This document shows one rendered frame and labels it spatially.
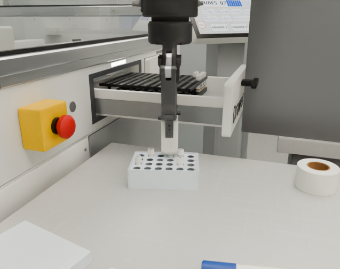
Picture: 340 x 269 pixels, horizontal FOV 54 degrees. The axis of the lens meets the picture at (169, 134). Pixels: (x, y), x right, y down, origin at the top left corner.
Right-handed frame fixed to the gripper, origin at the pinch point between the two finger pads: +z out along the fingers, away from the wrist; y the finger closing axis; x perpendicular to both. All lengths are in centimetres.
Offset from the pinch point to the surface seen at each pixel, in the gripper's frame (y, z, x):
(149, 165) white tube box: 4.5, 4.4, -3.3
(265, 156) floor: -189, 83, 66
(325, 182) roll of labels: 7.7, 5.2, 26.4
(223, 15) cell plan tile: -108, -22, 20
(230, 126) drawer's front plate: -4.4, -0.4, 11.8
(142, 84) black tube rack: -18.1, -5.9, -7.4
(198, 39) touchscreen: -93, -12, 8
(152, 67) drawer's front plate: -44.7, -6.2, -7.6
